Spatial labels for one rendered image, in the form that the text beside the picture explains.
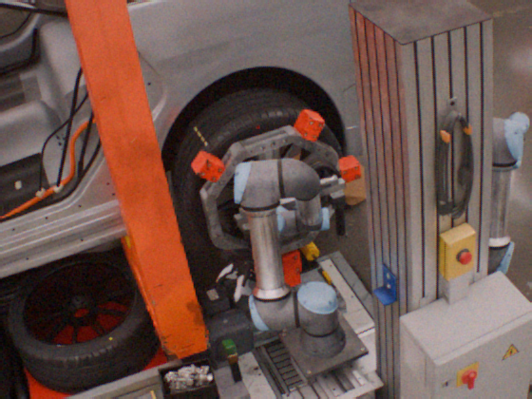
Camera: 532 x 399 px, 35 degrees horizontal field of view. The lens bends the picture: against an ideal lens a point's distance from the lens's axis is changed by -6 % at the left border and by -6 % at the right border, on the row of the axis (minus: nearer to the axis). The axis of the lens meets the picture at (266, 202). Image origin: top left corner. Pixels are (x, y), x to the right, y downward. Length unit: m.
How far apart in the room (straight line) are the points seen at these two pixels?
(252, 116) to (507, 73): 2.85
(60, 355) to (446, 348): 1.74
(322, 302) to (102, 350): 1.11
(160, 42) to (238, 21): 0.30
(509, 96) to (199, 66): 2.76
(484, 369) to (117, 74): 1.34
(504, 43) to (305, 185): 3.79
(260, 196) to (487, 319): 0.75
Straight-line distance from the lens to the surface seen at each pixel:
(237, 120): 3.25
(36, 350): 3.54
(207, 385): 3.12
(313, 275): 3.94
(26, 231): 3.44
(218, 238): 3.36
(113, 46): 2.51
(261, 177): 2.51
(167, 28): 3.12
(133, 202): 2.79
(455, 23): 1.94
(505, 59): 5.95
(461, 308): 2.34
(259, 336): 3.81
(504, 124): 2.62
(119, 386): 3.44
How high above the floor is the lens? 2.91
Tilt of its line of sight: 38 degrees down
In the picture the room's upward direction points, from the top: 9 degrees counter-clockwise
